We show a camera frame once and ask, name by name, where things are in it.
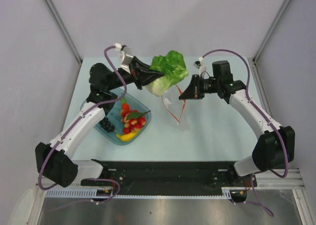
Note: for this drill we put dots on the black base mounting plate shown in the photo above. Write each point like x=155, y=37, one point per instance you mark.
x=168, y=169

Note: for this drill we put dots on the aluminium frame rail front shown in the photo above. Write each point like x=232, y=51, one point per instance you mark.
x=279, y=178

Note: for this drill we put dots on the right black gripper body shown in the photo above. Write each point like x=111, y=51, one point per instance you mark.
x=205, y=86

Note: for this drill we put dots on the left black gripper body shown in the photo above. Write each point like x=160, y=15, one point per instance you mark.
x=136, y=75

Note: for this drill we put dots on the dark purple grape bunch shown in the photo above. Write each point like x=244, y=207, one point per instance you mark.
x=106, y=125

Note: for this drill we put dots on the left aluminium corner post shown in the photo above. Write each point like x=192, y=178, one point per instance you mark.
x=63, y=30

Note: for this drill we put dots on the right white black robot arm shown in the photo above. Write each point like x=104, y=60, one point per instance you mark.
x=275, y=143

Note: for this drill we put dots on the yellow banana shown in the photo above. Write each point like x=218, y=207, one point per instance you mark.
x=127, y=137

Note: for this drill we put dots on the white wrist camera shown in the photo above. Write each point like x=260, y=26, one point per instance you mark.
x=200, y=66
x=125, y=56

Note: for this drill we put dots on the white slotted cable duct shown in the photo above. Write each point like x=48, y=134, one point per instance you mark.
x=93, y=193

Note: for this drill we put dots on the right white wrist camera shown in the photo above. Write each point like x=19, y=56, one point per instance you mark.
x=200, y=66

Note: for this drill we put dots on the right aluminium corner post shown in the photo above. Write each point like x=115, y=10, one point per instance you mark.
x=272, y=28

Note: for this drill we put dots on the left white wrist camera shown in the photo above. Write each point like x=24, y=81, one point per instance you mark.
x=125, y=56

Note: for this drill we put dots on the aluminium corner post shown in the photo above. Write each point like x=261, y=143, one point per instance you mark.
x=272, y=28
x=63, y=30

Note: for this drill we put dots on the clear zip bag red zipper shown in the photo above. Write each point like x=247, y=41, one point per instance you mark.
x=175, y=108

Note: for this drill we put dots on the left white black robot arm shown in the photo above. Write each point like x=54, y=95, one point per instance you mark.
x=54, y=160

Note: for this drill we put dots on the red orange carrot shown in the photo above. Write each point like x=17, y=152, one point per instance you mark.
x=123, y=101

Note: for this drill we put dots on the red cherry bunch with leaf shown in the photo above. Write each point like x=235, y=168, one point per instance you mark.
x=132, y=119

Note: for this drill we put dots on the green white lettuce head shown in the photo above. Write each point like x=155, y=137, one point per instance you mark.
x=174, y=68

